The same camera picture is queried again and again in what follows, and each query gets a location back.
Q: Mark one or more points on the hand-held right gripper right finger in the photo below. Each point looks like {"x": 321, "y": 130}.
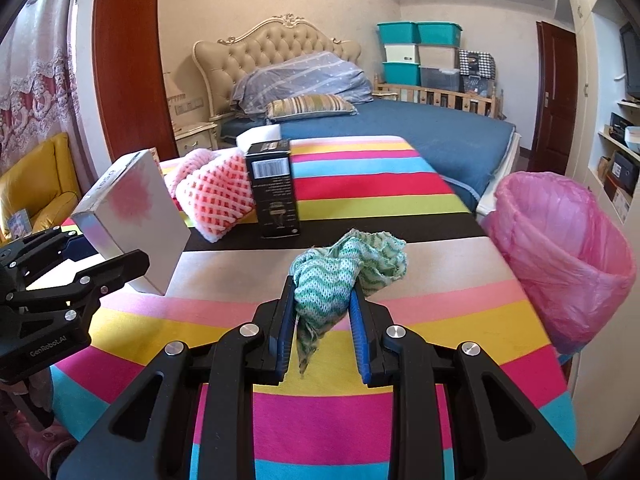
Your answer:
{"x": 359, "y": 345}

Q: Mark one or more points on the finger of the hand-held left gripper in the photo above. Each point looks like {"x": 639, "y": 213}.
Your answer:
{"x": 40, "y": 252}
{"x": 110, "y": 272}

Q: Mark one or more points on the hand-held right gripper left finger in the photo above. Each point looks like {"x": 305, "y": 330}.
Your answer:
{"x": 286, "y": 330}

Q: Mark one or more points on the green white cloth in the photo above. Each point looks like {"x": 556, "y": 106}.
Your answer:
{"x": 325, "y": 280}

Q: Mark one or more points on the red white foam net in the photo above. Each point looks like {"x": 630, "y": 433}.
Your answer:
{"x": 220, "y": 195}

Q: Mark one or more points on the pink bag trash bin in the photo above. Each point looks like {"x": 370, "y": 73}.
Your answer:
{"x": 560, "y": 270}

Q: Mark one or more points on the small picture card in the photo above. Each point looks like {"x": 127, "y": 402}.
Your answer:
{"x": 19, "y": 223}

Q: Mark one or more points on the yellow armchair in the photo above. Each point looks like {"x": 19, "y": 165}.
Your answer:
{"x": 45, "y": 180}

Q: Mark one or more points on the person's pink clothing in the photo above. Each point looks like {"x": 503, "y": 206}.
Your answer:
{"x": 35, "y": 440}

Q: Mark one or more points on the pink foam net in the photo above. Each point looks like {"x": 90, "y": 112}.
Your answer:
{"x": 187, "y": 167}

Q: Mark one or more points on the black box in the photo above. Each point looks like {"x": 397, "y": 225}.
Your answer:
{"x": 272, "y": 195}

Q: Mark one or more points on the striped tablecloth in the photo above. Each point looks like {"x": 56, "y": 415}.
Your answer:
{"x": 375, "y": 200}

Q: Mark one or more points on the white nightstand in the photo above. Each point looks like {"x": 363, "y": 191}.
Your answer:
{"x": 197, "y": 135}

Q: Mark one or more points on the lace curtain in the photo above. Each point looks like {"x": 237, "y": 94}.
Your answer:
{"x": 35, "y": 60}

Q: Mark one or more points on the brown wooden partition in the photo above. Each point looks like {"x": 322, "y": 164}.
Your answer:
{"x": 130, "y": 60}

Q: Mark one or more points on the blue sheet bed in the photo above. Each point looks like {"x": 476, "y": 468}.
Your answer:
{"x": 425, "y": 130}

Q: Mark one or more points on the striped pillow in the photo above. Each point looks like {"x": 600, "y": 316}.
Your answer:
{"x": 310, "y": 106}

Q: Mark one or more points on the grey blue duvet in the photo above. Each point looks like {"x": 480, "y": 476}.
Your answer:
{"x": 300, "y": 77}

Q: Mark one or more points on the beige tufted headboard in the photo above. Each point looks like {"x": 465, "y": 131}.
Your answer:
{"x": 260, "y": 50}

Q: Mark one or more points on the teal storage box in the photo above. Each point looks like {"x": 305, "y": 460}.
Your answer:
{"x": 401, "y": 74}
{"x": 397, "y": 34}
{"x": 439, "y": 34}

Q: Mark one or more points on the grey storage box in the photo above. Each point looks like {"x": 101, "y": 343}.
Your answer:
{"x": 440, "y": 78}

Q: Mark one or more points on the white storage box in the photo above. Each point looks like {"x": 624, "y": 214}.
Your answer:
{"x": 401, "y": 54}

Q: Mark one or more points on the brown white box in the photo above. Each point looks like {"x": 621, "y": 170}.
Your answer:
{"x": 617, "y": 200}

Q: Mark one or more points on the beige storage box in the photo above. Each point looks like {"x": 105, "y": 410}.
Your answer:
{"x": 438, "y": 56}

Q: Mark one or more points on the small cardboard box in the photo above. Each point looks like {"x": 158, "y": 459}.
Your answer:
{"x": 604, "y": 167}

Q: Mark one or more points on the checkered bag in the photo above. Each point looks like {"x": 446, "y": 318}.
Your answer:
{"x": 477, "y": 63}

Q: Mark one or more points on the brown wooden door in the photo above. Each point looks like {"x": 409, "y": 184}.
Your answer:
{"x": 552, "y": 100}

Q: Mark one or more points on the black safe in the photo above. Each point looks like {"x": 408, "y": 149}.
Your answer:
{"x": 626, "y": 170}

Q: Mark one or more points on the white wardrobe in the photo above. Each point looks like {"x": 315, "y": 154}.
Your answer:
{"x": 585, "y": 110}

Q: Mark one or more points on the black device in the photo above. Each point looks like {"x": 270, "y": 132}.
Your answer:
{"x": 618, "y": 126}

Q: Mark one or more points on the black television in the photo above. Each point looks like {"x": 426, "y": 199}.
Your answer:
{"x": 631, "y": 60}

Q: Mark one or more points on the wall socket panel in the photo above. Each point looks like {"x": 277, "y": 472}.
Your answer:
{"x": 187, "y": 106}

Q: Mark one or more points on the wooden crib rail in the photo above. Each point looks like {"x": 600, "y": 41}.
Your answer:
{"x": 440, "y": 97}

